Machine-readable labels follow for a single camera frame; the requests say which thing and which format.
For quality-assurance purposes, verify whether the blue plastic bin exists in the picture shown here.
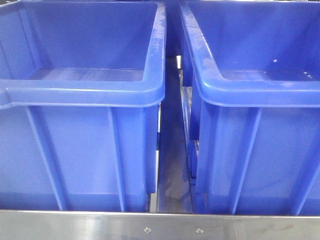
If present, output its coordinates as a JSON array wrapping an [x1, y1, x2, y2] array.
[[180, 0, 320, 216], [0, 0, 166, 212]]

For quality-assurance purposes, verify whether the steel shelf front rail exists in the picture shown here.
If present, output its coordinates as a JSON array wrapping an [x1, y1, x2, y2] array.
[[0, 210, 320, 240]]

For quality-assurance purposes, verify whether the blue plastic bin right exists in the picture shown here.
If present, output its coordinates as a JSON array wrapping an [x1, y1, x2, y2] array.
[[180, 0, 320, 216]]

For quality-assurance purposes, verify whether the blue plastic bin left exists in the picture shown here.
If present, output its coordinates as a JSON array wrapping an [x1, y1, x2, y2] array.
[[0, 0, 166, 212]]

